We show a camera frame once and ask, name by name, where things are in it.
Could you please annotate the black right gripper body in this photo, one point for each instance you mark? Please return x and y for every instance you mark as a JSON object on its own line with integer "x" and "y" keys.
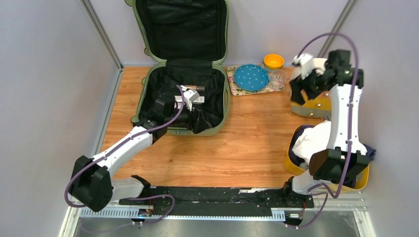
{"x": 315, "y": 86}

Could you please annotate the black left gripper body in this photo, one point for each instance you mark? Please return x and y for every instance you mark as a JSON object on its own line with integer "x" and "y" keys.
{"x": 185, "y": 118}

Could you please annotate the white and orange drawer cabinet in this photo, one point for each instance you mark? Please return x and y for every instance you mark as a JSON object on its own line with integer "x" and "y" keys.
{"x": 321, "y": 106}

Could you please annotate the brown cosmetic bottle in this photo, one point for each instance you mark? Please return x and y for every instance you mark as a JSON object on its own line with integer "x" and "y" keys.
{"x": 194, "y": 87}

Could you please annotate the white garment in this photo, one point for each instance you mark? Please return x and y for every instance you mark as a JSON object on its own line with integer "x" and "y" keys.
{"x": 307, "y": 140}

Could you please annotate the green hard-shell suitcase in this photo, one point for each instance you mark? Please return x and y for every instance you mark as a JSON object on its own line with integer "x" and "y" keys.
{"x": 188, "y": 41}

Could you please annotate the navy blue garment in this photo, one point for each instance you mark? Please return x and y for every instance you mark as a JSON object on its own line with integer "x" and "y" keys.
{"x": 366, "y": 150}

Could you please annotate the yellow plastic basin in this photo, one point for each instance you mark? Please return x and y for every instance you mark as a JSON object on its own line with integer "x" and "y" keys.
{"x": 292, "y": 164}

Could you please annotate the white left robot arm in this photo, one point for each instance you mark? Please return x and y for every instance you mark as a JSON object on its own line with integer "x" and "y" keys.
{"x": 92, "y": 184}

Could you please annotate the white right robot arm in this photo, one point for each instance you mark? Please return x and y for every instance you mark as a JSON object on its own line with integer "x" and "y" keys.
{"x": 338, "y": 165}

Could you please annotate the clear drinking glass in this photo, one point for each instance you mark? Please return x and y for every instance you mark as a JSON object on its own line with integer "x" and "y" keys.
{"x": 277, "y": 80}

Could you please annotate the white cosmetic box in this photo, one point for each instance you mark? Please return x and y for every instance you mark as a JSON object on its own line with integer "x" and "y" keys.
{"x": 198, "y": 100}

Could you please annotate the small yellow bowl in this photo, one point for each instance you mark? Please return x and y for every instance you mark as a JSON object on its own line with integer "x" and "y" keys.
{"x": 273, "y": 61}

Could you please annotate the blue polka dot plate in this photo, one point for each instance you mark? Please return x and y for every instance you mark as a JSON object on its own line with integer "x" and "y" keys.
{"x": 251, "y": 77}

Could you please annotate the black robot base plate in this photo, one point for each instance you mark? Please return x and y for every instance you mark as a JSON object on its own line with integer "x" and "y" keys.
{"x": 217, "y": 201}

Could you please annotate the aluminium frame rail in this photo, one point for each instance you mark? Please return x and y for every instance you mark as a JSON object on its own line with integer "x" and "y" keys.
{"x": 288, "y": 217}

